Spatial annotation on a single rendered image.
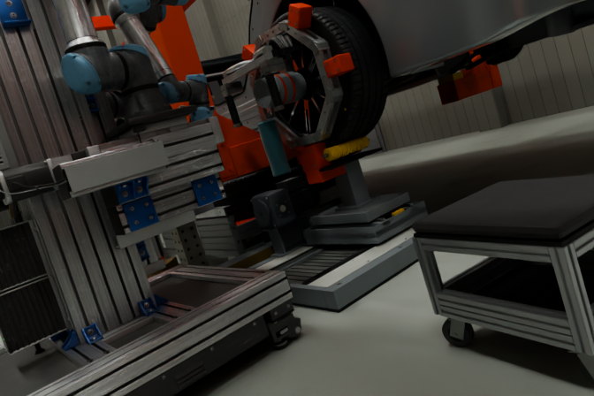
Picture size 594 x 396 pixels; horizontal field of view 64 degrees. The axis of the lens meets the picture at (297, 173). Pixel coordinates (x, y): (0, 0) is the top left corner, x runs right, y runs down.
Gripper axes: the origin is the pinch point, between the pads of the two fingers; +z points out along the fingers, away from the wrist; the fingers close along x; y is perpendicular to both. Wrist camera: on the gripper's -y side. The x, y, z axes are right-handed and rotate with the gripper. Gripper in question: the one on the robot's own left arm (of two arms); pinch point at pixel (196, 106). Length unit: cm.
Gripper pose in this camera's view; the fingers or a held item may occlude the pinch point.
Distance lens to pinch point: 213.2
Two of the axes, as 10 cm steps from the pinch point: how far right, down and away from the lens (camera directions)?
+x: 9.7, -0.2, 2.6
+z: -2.6, -1.9, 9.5
